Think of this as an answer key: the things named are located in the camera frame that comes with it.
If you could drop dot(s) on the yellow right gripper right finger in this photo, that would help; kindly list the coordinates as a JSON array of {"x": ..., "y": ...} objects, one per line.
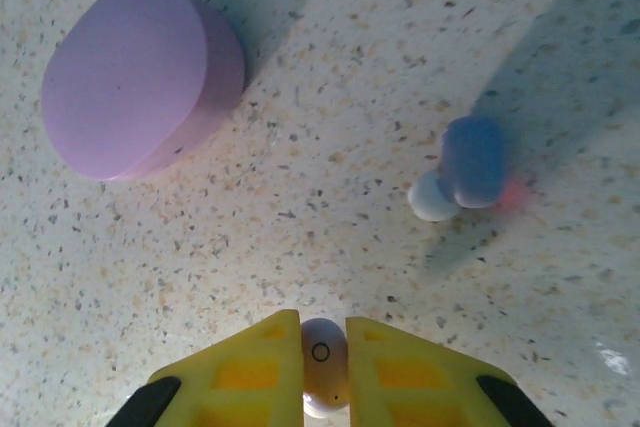
[{"x": 410, "y": 387}]

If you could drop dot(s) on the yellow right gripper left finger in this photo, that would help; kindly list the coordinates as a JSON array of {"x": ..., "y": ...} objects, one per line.
[{"x": 240, "y": 382}]

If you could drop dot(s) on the pink earbud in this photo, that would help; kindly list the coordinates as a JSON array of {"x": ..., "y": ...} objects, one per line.
[{"x": 322, "y": 347}]

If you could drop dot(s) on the purple earbud charging case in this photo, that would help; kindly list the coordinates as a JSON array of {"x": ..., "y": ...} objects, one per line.
[{"x": 130, "y": 77}]

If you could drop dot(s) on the purple earbud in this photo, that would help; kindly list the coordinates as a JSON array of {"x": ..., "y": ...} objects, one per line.
[{"x": 475, "y": 162}]

